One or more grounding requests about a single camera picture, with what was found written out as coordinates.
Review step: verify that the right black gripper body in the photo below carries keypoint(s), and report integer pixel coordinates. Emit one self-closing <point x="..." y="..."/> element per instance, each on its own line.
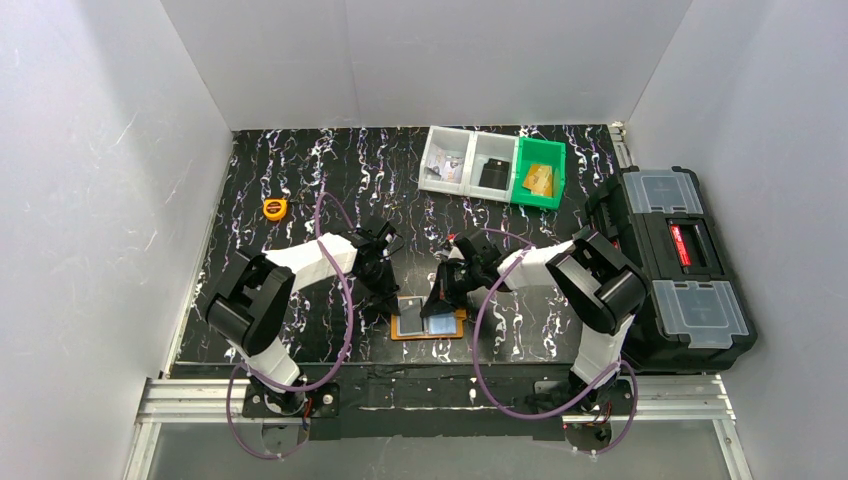
<point x="443" y="291"/>

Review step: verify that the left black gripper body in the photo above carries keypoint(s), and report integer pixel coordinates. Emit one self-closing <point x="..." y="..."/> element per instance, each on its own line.
<point x="382" y="281"/>

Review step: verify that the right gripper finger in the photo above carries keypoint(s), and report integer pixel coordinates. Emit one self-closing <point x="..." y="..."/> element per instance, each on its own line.
<point x="449" y="303"/>
<point x="437" y="287"/>

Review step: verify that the black credit card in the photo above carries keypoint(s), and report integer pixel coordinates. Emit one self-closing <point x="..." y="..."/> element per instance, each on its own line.
<point x="409" y="322"/>

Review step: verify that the orange leather card holder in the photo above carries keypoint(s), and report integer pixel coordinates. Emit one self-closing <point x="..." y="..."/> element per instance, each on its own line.
<point x="446" y="326"/>

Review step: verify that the gold credit card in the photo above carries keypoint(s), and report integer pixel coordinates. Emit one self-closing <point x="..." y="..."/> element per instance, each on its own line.
<point x="537" y="179"/>

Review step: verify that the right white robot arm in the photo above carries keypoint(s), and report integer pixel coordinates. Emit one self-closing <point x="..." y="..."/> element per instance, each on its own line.
<point x="602" y="285"/>

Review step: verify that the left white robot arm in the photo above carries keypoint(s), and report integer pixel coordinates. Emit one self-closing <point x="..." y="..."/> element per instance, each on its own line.
<point x="249" y="302"/>

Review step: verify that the black card in bin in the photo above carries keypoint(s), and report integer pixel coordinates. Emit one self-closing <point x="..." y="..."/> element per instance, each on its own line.
<point x="495" y="174"/>

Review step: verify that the photo cards in bin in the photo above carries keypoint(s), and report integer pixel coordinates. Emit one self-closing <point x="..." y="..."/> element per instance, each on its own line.
<point x="446" y="166"/>

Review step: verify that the yellow tape measure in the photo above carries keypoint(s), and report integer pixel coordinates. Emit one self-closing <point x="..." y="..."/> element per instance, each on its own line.
<point x="275" y="209"/>

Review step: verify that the middle grey plastic bin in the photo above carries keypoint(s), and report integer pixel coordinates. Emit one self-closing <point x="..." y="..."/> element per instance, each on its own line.
<point x="486" y="145"/>

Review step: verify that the grey plastic bin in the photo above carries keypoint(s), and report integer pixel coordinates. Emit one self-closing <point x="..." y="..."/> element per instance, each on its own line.
<point x="455" y="140"/>
<point x="486" y="145"/>

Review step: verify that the green plastic bin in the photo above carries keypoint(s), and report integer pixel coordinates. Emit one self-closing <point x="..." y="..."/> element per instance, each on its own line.
<point x="536" y="151"/>

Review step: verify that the left grey plastic bin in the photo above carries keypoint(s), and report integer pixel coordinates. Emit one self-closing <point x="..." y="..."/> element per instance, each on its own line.
<point x="455" y="140"/>

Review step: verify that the black plastic toolbox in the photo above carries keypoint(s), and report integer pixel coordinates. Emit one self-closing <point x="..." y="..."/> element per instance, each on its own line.
<point x="695" y="319"/>

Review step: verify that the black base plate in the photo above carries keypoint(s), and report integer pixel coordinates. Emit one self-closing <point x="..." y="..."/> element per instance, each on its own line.
<point x="423" y="402"/>

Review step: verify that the aluminium frame rail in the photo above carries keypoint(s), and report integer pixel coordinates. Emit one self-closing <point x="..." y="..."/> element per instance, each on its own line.
<point x="679" y="427"/>

